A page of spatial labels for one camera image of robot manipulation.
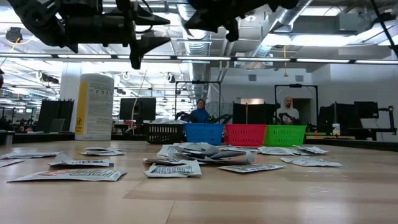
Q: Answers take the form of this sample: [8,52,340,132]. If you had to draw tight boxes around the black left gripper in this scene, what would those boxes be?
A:
[63,0,172,71]

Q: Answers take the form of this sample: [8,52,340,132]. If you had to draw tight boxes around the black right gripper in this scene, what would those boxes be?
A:
[184,0,247,43]

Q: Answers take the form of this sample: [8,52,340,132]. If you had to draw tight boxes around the white packet red print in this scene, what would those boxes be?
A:
[83,146,121,152]
[0,159,25,168]
[7,169,127,183]

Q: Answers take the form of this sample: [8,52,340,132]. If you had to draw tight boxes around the long ceiling light strip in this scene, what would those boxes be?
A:
[238,57,292,63]
[116,55,172,60]
[295,58,353,64]
[176,55,233,62]
[0,53,53,59]
[354,59,398,65]
[57,54,113,60]

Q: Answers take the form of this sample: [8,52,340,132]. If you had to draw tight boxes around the grey fabric cover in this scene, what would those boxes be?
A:
[205,101,233,124]

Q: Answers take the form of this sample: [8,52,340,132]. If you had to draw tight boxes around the white wipes canister yellow label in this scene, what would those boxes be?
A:
[74,73,115,141]

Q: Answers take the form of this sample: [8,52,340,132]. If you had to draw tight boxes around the person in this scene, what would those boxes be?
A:
[275,95,301,126]
[189,98,211,124]

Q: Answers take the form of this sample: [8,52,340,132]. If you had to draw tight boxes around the black slotted plastic basket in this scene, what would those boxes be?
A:
[143,123,187,145]

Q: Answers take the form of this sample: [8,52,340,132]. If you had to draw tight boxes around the black partition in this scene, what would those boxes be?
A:
[232,102,282,125]

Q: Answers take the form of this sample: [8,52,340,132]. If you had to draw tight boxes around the blue slotted plastic basket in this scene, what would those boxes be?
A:
[185,123,225,146]

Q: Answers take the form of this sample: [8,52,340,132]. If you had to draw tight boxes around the red slotted plastic basket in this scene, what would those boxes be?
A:
[223,123,267,147]

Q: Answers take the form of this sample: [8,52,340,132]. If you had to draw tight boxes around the black standing panels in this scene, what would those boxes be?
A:
[39,99,75,133]

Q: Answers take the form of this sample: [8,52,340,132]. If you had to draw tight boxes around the white packet black print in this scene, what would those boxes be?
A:
[205,149,256,166]
[143,157,206,166]

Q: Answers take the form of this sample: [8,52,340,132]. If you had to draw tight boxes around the white packet navy print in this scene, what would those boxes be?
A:
[80,150,127,157]
[48,151,114,168]
[0,151,60,160]

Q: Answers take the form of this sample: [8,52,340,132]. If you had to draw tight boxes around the black ceiling device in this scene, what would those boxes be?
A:
[5,27,24,44]

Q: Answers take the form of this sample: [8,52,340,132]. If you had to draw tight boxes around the green slotted plastic basket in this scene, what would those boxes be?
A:
[263,124,308,147]

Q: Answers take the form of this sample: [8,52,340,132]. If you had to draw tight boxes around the wooden board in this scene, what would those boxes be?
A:
[305,134,356,141]

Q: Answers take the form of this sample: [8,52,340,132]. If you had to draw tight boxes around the black diagonal strut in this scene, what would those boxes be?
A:
[369,0,398,58]

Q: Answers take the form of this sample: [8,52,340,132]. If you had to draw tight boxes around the grey cup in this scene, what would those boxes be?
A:
[3,130,16,146]

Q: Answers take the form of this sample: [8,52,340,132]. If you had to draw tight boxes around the black rig frame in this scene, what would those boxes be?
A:
[175,80,222,124]
[274,83,320,125]

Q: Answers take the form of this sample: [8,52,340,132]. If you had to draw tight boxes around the yellow hanging cord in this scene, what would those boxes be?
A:
[282,46,289,78]

